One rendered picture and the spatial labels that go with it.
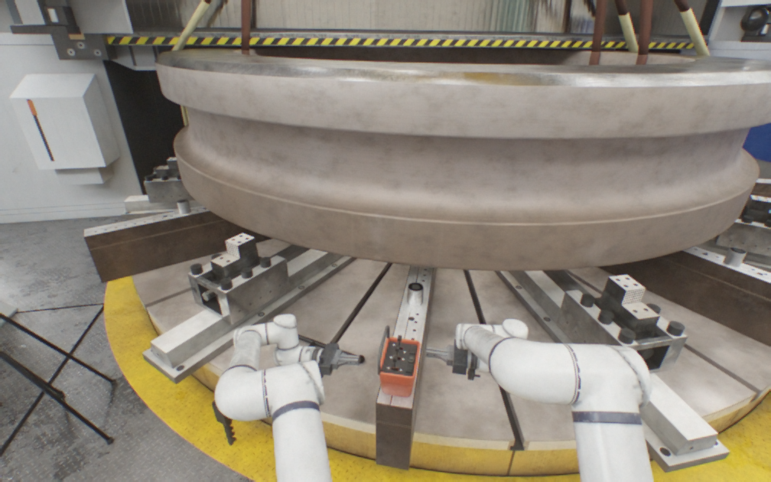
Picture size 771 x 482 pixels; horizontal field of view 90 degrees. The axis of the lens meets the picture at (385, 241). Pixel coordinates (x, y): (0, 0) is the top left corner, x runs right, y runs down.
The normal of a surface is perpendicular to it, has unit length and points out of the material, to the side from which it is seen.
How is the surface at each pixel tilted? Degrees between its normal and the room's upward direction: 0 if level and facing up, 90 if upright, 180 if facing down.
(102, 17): 90
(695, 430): 0
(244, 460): 0
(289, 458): 30
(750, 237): 90
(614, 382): 38
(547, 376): 52
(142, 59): 90
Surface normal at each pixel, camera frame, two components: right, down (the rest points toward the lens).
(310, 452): 0.46, -0.73
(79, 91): 0.09, -0.63
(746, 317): -0.83, 0.26
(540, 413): 0.01, -0.88
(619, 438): -0.21, -0.41
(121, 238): 0.56, 0.40
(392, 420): -0.18, 0.46
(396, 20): 0.22, 0.46
